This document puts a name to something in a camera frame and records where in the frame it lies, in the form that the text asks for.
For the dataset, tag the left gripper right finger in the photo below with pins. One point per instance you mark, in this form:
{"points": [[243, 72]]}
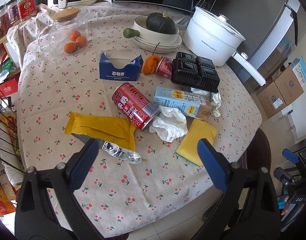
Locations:
{"points": [[248, 208]]}

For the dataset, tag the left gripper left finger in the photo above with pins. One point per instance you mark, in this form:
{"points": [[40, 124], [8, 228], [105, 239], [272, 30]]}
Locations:
{"points": [[35, 217]]}

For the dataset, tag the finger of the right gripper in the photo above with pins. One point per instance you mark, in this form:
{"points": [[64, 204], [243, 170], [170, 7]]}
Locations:
{"points": [[292, 157]]}

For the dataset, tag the yellow sponge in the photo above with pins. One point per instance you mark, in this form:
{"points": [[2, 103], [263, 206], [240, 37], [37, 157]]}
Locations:
{"points": [[198, 130]]}

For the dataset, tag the printed wrapper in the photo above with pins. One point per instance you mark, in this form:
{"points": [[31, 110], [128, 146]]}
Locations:
{"points": [[213, 98]]}

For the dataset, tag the light blue milk carton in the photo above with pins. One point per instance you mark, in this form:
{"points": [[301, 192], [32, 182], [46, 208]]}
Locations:
{"points": [[190, 104]]}

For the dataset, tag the white tissue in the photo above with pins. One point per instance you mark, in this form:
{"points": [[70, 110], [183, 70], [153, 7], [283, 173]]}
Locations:
{"points": [[169, 124]]}

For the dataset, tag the black plastic food tray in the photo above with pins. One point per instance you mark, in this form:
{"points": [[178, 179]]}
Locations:
{"points": [[196, 72]]}

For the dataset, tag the large red drink can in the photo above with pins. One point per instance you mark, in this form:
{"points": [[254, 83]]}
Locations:
{"points": [[134, 105]]}

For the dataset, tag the small red drink can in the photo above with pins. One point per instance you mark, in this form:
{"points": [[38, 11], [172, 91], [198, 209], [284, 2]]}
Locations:
{"points": [[164, 67]]}

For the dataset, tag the blue tissue box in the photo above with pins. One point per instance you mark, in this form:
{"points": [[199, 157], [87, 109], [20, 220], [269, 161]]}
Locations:
{"points": [[120, 65]]}

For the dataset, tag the orange tangerine peel with stem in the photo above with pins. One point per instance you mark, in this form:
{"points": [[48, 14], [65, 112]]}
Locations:
{"points": [[151, 63]]}

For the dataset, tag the dark brown trash bin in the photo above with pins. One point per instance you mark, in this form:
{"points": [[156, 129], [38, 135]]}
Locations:
{"points": [[257, 154]]}

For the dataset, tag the person's right hand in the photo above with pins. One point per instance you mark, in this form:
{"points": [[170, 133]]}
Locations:
{"points": [[286, 207]]}

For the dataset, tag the lower cardboard box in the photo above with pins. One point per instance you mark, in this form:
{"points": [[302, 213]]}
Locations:
{"points": [[271, 100]]}

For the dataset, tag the cardboard box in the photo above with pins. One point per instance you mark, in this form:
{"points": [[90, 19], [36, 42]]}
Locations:
{"points": [[289, 86], [271, 100]]}

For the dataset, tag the upper cardboard box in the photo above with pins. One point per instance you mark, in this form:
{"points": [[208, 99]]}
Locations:
{"points": [[289, 86]]}

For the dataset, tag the light blue carton box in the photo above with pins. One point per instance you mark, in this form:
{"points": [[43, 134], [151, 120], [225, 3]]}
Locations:
{"points": [[299, 68]]}

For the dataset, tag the white electric cooking pot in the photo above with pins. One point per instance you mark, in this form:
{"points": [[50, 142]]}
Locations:
{"points": [[211, 37]]}

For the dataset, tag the cherry print tablecloth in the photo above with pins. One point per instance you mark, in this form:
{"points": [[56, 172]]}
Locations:
{"points": [[163, 197]]}

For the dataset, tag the grey refrigerator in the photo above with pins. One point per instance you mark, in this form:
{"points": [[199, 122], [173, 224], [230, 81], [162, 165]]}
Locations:
{"points": [[263, 23]]}

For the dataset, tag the orange tangerine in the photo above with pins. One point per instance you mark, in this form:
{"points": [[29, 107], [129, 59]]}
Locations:
{"points": [[74, 35], [70, 47], [81, 41]]}

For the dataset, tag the stacked cream plates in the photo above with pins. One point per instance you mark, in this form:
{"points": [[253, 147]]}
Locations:
{"points": [[157, 48]]}

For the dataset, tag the glass jar with wooden lid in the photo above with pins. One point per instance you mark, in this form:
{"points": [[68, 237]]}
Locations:
{"points": [[54, 36]]}

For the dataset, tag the dark green pumpkin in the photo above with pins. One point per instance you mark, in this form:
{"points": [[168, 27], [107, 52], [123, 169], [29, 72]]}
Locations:
{"points": [[161, 23]]}

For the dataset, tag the dark red jar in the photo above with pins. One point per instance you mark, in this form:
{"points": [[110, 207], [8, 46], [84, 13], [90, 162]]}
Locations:
{"points": [[12, 7]]}

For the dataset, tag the red labelled jar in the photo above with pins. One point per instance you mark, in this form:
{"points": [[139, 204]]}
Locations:
{"points": [[27, 9]]}

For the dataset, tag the black wire rack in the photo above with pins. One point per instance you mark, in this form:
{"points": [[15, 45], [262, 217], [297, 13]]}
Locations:
{"points": [[10, 154]]}

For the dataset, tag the cream bowl with green handle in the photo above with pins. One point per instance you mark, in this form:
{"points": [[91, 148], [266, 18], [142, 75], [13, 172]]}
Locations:
{"points": [[140, 31]]}

